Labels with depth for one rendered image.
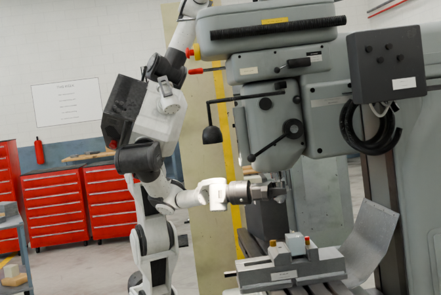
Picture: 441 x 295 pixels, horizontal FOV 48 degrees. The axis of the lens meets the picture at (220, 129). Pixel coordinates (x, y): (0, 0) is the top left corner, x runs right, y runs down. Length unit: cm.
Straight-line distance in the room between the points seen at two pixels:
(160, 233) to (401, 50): 128
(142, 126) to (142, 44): 903
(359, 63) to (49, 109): 987
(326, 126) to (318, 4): 41
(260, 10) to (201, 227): 218
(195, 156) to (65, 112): 766
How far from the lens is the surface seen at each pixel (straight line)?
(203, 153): 351
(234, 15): 168
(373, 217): 197
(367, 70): 151
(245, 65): 167
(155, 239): 225
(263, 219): 215
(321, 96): 172
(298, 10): 172
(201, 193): 193
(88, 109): 1091
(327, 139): 173
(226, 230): 361
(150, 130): 187
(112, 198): 640
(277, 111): 170
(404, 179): 179
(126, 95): 195
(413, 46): 157
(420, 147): 178
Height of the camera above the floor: 157
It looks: 3 degrees down
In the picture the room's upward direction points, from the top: 7 degrees counter-clockwise
